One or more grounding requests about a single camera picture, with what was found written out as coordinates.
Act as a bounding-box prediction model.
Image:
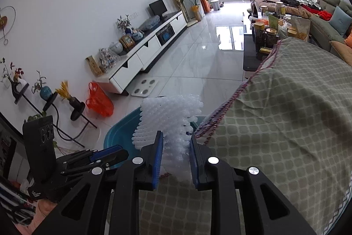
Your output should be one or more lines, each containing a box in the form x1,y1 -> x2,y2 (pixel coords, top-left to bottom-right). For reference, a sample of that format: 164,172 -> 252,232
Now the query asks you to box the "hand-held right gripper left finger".
32,130 -> 164,235

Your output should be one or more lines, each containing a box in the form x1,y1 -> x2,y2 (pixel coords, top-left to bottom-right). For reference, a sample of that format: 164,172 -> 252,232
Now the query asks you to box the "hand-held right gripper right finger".
189,134 -> 317,235

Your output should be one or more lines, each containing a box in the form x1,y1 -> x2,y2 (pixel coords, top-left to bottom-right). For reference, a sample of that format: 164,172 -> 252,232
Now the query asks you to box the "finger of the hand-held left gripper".
56,145 -> 122,175
93,148 -> 129,170

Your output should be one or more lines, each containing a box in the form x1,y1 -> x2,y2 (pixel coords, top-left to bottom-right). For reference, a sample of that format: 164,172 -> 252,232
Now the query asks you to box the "teal plastic bin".
104,108 -> 207,169

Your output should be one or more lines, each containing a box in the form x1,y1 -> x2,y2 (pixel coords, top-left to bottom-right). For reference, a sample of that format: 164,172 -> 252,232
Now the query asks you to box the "white foam fruit net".
132,94 -> 204,183

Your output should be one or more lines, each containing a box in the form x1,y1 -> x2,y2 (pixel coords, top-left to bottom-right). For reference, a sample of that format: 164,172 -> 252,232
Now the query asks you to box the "person's left forearm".
15,194 -> 59,235

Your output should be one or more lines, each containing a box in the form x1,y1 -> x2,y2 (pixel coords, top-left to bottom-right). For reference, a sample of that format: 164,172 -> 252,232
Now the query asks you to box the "black metal plant stand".
8,78 -> 97,147

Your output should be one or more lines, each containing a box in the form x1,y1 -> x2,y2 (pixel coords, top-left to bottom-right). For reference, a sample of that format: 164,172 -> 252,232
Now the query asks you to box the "orange plastic bag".
86,82 -> 114,118

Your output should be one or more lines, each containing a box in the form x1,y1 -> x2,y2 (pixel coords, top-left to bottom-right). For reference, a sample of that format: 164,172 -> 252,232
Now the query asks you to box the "blue vase with plant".
31,71 -> 53,100

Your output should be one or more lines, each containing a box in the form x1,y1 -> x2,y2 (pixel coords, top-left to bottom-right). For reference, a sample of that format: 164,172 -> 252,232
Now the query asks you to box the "dark vase with yellow wheat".
55,81 -> 81,109

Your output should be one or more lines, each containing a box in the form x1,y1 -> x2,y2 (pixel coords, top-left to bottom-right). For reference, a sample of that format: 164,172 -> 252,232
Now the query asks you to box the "white bathroom scale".
131,79 -> 159,98

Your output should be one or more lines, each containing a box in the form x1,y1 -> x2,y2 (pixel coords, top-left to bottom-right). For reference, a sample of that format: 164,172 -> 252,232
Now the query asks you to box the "red leaf branch arrangement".
0,57 -> 29,89

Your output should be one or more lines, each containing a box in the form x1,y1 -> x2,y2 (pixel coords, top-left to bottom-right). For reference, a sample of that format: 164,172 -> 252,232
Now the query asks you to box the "yellow brown box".
85,56 -> 103,76

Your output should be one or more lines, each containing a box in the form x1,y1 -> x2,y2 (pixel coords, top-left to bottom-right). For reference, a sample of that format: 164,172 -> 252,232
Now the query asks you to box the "white black TV cabinet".
93,11 -> 188,95

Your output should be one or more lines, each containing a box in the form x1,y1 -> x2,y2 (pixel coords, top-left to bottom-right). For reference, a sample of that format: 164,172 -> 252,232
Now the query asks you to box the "clear wrapped gift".
99,47 -> 121,73

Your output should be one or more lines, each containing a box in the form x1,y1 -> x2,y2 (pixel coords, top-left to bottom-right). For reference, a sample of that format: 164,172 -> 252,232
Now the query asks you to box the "green patterned tablecloth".
110,37 -> 352,235

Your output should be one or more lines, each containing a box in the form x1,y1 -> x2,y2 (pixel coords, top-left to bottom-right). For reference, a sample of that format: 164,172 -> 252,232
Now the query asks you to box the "white ceramic pot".
109,41 -> 123,54

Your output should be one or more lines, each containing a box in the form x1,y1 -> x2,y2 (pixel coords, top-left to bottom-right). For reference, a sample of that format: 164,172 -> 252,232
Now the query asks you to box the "blue white porcelain jar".
131,28 -> 144,41

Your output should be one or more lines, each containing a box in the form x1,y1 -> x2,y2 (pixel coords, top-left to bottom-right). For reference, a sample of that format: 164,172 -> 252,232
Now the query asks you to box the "small plant in blue vase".
117,15 -> 132,34

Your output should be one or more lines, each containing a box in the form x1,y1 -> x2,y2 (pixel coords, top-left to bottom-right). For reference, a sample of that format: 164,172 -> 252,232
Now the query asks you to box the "blue patterned bag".
140,15 -> 160,31

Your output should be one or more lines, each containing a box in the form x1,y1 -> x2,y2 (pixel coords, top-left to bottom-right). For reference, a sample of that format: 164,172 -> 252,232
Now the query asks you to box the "group of glass jars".
253,1 -> 311,59

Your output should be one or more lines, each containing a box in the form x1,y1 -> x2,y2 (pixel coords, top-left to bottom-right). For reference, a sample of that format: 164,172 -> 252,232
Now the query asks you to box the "black monitor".
149,0 -> 168,21

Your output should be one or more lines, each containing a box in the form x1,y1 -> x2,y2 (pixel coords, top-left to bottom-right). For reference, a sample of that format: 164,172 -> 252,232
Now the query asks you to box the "gold floor stand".
172,0 -> 189,22

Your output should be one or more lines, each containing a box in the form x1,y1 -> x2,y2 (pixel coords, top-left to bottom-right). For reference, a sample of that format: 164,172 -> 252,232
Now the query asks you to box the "green brown sofa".
286,0 -> 352,59

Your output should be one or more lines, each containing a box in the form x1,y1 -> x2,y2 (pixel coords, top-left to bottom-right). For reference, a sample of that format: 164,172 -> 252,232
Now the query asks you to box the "red cloth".
300,4 -> 333,21

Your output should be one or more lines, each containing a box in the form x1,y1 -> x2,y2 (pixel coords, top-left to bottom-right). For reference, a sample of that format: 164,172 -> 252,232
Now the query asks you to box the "blue cushion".
328,6 -> 352,37

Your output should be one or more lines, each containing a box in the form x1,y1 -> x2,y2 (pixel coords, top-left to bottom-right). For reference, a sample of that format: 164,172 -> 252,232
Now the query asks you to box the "gold picture frame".
119,35 -> 136,50

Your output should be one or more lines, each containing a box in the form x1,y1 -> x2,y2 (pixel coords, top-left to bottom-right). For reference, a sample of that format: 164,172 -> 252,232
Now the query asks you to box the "round wall decoration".
0,6 -> 16,45

